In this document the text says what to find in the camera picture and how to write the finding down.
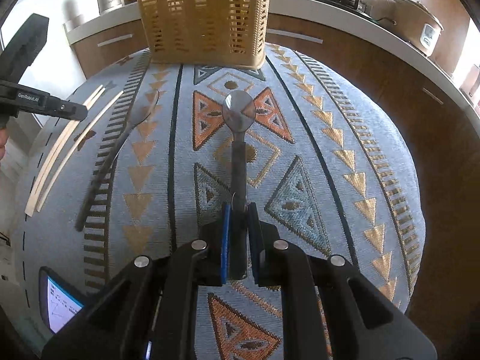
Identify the person's left hand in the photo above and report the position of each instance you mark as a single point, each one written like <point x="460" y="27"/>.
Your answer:
<point x="2" y="142"/>

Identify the smartphone with lit screen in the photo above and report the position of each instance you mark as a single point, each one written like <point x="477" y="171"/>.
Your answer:
<point x="60" y="303"/>

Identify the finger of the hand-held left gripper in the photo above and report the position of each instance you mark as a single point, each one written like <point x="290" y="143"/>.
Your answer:
<point x="28" y="45"/>
<point x="69" y="109"/>

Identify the patterned woven tablecloth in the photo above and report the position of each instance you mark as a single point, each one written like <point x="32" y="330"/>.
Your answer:
<point x="318" y="202"/>

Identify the beige rice cooker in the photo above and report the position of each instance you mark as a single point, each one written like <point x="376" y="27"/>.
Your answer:
<point x="416" y="26"/>

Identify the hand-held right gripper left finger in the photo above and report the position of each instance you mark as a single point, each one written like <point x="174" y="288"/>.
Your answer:
<point x="225" y="247"/>

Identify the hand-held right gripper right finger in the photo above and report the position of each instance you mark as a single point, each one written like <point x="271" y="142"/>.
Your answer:
<point x="255" y="247"/>

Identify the yellow plastic utensil basket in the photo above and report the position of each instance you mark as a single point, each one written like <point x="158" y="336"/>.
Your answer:
<point x="202" y="18"/>

